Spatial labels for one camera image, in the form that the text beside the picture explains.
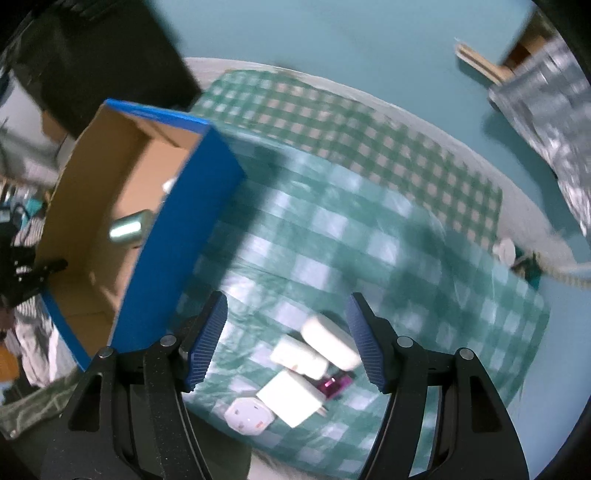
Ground white round cup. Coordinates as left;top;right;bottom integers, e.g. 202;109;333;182
492;238;517;267

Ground small-check green cloth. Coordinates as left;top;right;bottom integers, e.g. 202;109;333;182
191;70;503;249

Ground black hanging garment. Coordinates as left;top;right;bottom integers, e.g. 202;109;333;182
1;1;201;137

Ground white rectangular power adapter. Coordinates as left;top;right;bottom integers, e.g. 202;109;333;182
270;335;329;380

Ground white square charger cube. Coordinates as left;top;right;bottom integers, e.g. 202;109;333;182
256;369;327;428

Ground white UK plug adapter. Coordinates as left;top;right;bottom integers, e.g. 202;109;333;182
223;397;276;436

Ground braided rope cord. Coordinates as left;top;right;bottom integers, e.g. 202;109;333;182
530;250;591;292

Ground magenta small gadget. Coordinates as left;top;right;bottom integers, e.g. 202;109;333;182
317;372;353;400

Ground wooden ledge piece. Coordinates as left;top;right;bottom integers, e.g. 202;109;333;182
455;42;514;85

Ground blue cardboard box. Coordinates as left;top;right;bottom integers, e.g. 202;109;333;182
36;99;245;368

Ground green metal tin can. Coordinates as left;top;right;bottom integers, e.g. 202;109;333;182
108;209;154;245

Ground white oblong charger case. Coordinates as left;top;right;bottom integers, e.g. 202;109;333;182
301;314;362;371

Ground striped black white clothing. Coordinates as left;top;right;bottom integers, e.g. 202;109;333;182
1;217;75;388

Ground silver foil curtain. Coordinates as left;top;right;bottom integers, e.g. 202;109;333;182
489;36;590;237

